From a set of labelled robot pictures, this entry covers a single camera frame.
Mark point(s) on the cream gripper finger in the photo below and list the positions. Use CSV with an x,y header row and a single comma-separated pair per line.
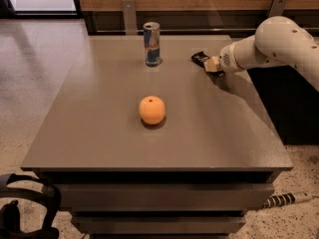
x,y
212,64

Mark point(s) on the black chocolate bar wrapper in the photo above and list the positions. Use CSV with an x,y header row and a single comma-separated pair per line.
x,y
199,59

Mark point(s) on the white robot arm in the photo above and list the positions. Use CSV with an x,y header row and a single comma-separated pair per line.
x,y
278,41

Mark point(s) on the silver blue energy drink can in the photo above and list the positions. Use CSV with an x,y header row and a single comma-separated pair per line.
x,y
152,43

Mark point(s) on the orange fruit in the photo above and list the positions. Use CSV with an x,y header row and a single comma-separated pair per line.
x,y
152,110

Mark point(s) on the grey drawer cabinet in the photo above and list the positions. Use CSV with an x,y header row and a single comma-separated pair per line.
x,y
194,175

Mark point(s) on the black headset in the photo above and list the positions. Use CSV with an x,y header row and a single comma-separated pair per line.
x,y
29,206

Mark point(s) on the right metal bracket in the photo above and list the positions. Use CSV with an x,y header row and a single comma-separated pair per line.
x,y
276,8

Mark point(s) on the metal bracket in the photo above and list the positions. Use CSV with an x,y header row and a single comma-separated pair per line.
x,y
130,16
276,8

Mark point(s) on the left metal bracket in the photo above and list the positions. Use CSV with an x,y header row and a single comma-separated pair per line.
x,y
130,16

